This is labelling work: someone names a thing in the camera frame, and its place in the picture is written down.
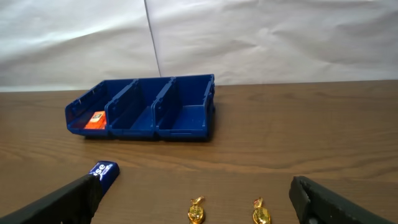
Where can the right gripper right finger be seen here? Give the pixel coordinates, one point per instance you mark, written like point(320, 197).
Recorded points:
point(323, 208)

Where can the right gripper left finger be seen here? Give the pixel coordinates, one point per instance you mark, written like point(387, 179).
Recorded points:
point(62, 207)

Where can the blue candy pack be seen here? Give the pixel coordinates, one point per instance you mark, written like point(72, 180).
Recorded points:
point(107, 174)

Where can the orange candy box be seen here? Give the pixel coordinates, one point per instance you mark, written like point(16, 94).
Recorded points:
point(94, 123)

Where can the gold candy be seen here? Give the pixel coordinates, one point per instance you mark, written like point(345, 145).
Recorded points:
point(196, 214)
point(261, 216)

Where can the blue tray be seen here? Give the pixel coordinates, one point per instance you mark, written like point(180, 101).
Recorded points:
point(186, 118)

